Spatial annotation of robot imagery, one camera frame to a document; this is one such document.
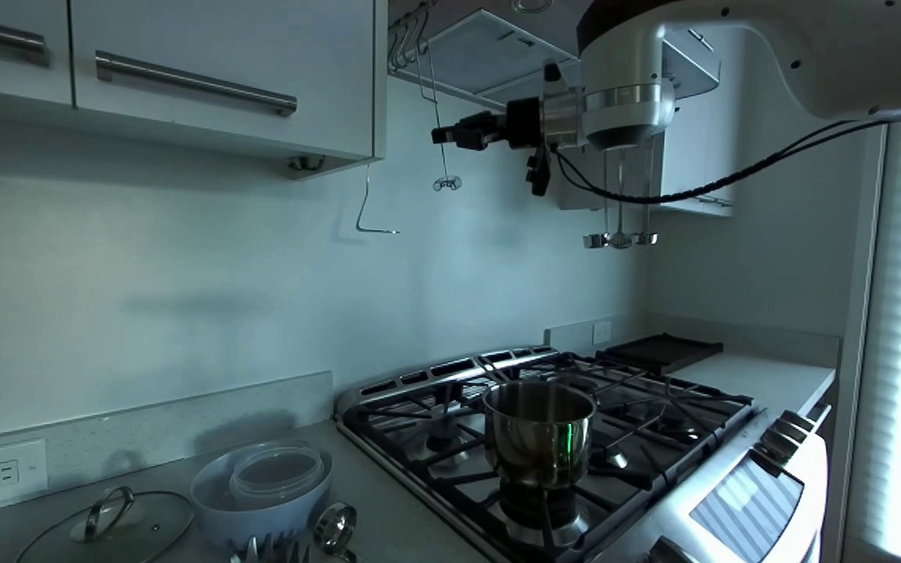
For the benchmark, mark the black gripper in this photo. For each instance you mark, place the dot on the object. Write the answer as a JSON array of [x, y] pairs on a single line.
[[522, 124]]

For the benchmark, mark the silver utensil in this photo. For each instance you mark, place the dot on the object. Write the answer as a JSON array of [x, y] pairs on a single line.
[[450, 184]]

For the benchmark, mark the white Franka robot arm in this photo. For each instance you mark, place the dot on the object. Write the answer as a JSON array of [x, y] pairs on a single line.
[[785, 51]]

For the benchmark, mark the stainless steel pot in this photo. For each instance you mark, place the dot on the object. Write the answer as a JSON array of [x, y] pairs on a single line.
[[539, 438]]

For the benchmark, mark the glass pot lid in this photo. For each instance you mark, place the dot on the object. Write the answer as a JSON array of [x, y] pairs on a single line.
[[150, 524]]

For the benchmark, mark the steel range hood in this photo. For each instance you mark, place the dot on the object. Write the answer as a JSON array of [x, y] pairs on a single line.
[[472, 51]]

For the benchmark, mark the small dark cabinet fixture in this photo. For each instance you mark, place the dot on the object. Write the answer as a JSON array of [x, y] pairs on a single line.
[[305, 165]]

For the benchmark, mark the hanging silver ladle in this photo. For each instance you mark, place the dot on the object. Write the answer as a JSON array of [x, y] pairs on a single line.
[[621, 240], [647, 240], [597, 240]]

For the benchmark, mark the wide white cabinet door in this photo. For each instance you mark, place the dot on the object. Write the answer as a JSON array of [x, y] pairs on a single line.
[[212, 42]]

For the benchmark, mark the black tray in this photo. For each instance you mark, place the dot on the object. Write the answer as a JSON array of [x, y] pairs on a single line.
[[659, 352]]

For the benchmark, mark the round silver spoon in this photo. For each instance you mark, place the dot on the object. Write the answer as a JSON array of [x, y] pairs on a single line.
[[335, 528]]

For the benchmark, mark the stainless gas range stove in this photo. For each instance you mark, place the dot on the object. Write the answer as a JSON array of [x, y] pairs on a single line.
[[679, 488]]

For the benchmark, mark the silver fork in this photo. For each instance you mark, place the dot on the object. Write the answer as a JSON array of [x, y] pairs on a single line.
[[274, 548]]

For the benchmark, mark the narrow white cabinet door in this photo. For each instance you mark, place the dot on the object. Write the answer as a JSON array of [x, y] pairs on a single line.
[[1, 73]]

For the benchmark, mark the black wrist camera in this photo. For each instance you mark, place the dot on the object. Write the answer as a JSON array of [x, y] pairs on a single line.
[[539, 173]]

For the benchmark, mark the L-shaped wall hook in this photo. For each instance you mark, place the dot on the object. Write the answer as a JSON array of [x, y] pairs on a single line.
[[363, 220]]

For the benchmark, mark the white wall cabinet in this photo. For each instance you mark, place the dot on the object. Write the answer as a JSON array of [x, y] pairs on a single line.
[[695, 158]]

